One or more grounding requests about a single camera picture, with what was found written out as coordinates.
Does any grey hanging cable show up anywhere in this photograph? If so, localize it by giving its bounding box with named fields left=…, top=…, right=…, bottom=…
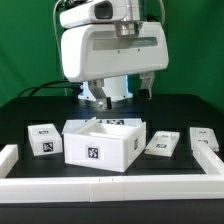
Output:
left=52, top=0, right=68, bottom=97

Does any flat white tagged base plate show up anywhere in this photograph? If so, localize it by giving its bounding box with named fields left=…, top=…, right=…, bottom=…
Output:
left=62, top=118, right=142, bottom=134

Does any black cable bundle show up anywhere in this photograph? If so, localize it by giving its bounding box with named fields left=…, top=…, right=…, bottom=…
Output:
left=17, top=80, right=83, bottom=98

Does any small white tagged box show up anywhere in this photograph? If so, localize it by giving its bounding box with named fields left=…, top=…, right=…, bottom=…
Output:
left=28, top=124, right=63, bottom=156

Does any white cabinet door panel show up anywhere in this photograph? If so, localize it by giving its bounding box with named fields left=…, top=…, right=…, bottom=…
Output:
left=145, top=131, right=180, bottom=157
left=190, top=127, right=219, bottom=152

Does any white cabinet body box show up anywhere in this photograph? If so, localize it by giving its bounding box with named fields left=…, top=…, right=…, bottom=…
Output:
left=63, top=118, right=146, bottom=172

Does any white U-shaped fence frame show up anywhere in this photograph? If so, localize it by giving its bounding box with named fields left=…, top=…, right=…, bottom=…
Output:
left=0, top=143, right=224, bottom=203

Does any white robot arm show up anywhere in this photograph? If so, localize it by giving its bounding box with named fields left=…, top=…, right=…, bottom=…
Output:
left=60, top=0, right=169, bottom=109

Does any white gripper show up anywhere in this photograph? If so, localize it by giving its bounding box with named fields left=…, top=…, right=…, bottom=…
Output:
left=61, top=23, right=169, bottom=109

